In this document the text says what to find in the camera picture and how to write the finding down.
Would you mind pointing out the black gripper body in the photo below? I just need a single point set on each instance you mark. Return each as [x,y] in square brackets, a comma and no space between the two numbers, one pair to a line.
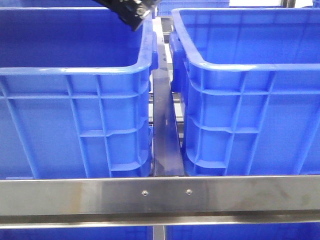
[131,12]

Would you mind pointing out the far right blue crate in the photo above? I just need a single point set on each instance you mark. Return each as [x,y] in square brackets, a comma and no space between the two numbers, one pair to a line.
[165,7]

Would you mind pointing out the left blue plastic crate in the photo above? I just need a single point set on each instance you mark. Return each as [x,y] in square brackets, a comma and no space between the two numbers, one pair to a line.
[74,94]

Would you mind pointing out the blue plastic crate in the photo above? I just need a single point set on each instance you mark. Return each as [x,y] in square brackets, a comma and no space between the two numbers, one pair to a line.
[74,94]
[250,82]

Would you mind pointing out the far left blue crate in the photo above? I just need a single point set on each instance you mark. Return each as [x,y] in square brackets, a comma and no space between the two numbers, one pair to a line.
[48,3]

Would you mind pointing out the right blue plastic crate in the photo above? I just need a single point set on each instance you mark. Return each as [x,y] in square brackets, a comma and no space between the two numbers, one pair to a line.
[250,82]

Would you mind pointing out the lower left blue crate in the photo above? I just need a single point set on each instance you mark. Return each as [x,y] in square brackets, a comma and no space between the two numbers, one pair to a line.
[85,233]

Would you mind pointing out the lower right blue crate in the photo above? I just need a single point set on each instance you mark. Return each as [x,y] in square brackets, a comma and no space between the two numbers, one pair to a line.
[264,231]

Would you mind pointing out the left rail screw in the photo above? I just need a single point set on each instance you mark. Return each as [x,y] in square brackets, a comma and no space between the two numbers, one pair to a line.
[145,193]

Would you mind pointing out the rail screw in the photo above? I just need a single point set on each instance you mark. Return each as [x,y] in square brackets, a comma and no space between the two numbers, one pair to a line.
[145,193]
[189,192]

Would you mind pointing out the right rail screw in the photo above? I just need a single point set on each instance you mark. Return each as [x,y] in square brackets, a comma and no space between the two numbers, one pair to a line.
[189,192]

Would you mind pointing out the stainless steel front rail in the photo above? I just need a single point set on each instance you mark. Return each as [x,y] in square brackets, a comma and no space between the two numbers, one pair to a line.
[110,202]

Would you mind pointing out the steel vertical post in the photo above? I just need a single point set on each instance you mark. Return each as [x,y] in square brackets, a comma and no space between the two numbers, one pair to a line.
[159,232]

